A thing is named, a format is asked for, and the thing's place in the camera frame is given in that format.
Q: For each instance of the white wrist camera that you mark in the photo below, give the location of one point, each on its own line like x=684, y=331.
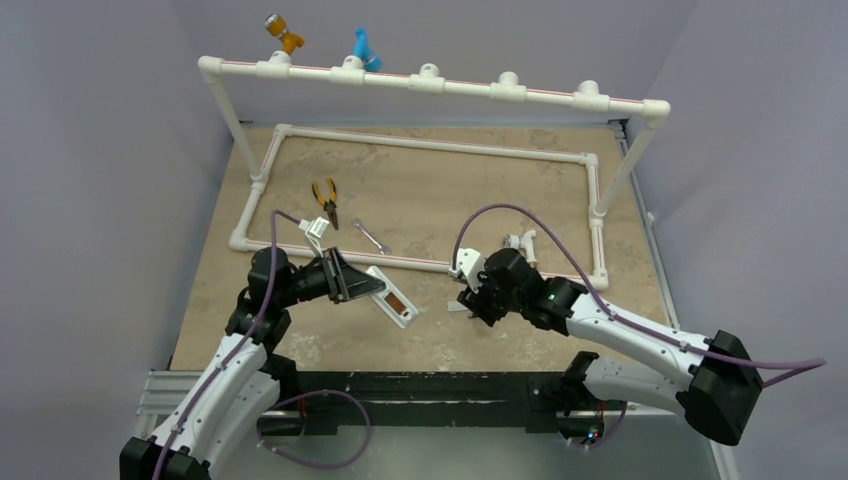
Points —
x=313, y=232
x=467, y=264

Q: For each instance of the white battery compartment cover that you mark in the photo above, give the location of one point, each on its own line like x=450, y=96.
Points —
x=454, y=306

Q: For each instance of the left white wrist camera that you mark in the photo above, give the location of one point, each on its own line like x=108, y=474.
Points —
x=313, y=232

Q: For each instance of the white PVC tap fitting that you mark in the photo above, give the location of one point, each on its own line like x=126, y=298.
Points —
x=525, y=243

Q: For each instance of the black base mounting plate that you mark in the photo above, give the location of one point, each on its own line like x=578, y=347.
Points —
x=321, y=402

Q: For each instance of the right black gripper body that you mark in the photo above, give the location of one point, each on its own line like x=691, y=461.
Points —
x=477, y=303

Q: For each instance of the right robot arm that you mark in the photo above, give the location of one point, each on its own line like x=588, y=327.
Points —
x=709, y=381

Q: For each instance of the blue hose nozzle fitting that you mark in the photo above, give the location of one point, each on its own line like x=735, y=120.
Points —
x=363, y=51

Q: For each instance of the white PVC pipe frame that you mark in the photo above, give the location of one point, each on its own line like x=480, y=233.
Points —
x=428, y=80

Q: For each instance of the yellow handled pliers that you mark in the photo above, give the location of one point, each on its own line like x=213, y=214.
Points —
x=328, y=203

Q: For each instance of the white remote control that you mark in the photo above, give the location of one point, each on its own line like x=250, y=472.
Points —
x=392, y=301

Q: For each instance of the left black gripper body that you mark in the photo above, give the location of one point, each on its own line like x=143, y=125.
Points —
x=335, y=284

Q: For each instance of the orange hose nozzle fitting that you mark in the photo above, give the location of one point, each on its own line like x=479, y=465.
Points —
x=278, y=28

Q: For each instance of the silver open-end wrench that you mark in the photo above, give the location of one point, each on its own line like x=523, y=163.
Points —
x=382, y=247

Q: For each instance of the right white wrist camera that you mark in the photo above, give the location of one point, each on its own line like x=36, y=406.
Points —
x=467, y=264

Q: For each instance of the aluminium extrusion rail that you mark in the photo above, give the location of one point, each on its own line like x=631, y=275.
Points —
x=517, y=392

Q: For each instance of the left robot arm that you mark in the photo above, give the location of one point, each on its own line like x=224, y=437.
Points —
x=245, y=377

